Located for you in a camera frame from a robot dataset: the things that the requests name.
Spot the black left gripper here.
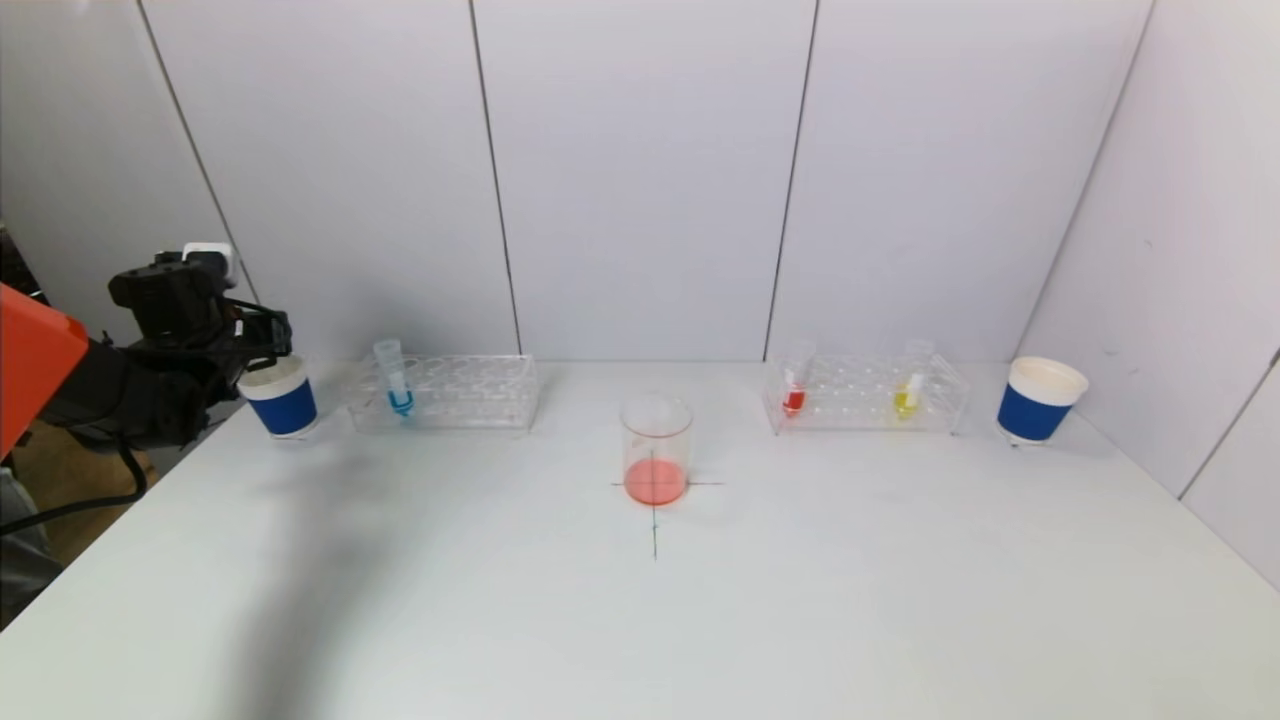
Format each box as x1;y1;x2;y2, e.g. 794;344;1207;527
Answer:
238;310;293;372

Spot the blue pigment test tube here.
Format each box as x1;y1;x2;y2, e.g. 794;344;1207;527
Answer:
373;338;416;419

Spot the clear acrylic test tube rack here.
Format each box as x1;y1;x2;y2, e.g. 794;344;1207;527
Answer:
342;354;541;433
762;350;971;436

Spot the clear glass beaker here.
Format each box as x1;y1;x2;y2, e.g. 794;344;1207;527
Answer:
618;393;693;506

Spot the red pigment test tube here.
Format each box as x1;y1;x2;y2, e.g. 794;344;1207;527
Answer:
782;340;816;417

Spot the yellow pigment test tube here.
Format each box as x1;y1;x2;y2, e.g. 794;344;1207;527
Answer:
893;340;934;421

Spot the blue white paper cup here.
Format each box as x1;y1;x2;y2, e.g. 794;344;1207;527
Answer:
996;356;1090;446
238;355;319;441

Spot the grey chair seat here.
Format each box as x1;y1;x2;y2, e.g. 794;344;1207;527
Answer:
0;470;63;626

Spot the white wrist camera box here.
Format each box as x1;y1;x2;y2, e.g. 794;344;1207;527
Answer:
182;243;237;287

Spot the thick black cable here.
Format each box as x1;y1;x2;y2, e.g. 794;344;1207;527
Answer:
0;445;150;536

